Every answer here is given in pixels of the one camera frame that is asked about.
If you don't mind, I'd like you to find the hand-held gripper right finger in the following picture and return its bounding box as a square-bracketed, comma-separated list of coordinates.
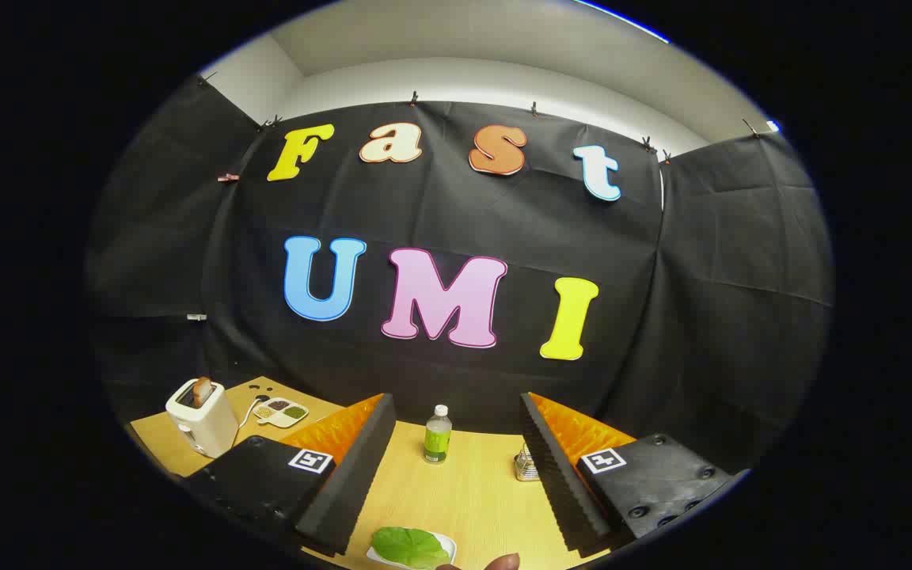
[519, 392, 751, 555]

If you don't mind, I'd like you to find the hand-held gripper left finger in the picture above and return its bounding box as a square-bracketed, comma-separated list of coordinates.
[179, 392, 397, 557]

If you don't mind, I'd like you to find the green lettuce leaf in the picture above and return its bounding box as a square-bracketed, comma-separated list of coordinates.
[370, 526, 450, 570]

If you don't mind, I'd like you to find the green label plastic bottle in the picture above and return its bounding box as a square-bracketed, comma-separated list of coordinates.
[423, 405, 454, 465]

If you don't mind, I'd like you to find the white divided condiment dish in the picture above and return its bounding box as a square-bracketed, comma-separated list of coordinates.
[254, 397, 310, 428]

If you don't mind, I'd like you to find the white plate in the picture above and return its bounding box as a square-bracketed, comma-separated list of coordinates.
[366, 530, 458, 570]

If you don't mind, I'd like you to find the white toaster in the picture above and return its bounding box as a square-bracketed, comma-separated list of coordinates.
[165, 378, 241, 458]

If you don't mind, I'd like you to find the row of black clips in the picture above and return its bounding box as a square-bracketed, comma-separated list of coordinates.
[199, 71, 762, 163]

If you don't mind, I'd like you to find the wire basket with wooden handle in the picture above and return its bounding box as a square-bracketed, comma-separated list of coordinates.
[514, 443, 542, 482]

